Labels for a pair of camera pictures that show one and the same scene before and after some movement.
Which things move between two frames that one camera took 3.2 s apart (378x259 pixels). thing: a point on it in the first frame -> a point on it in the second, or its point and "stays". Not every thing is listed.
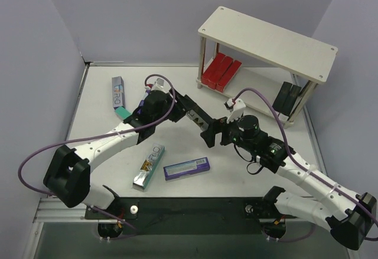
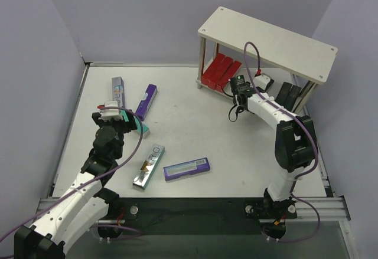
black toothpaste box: x=293 y=95 stays
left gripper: x=179 y=105 -> x=119 y=122
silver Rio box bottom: x=148 y=166 stays
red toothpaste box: x=224 y=66 stays
